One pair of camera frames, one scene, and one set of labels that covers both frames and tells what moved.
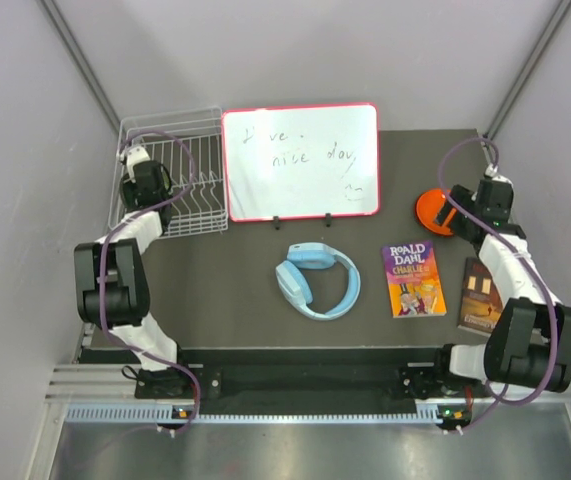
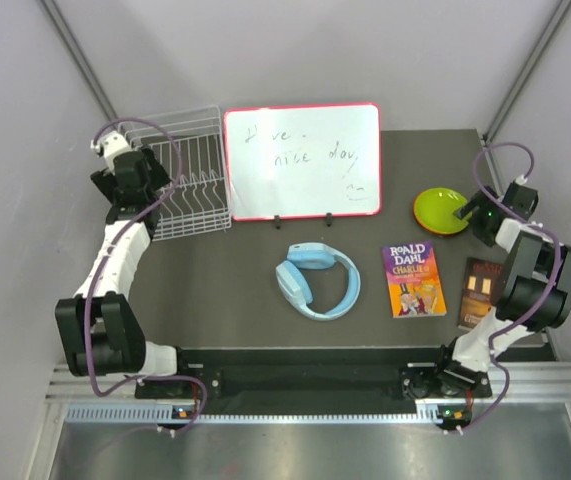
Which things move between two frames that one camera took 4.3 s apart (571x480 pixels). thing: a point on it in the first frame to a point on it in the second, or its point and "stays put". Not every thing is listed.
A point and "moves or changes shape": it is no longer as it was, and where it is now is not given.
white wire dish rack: [190, 142] stays put
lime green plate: [165, 178] moves or changes shape
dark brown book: [481, 300] stays put
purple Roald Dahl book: [413, 280] stays put
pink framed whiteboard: [302, 161] stays put
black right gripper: [462, 195] to [484, 201]
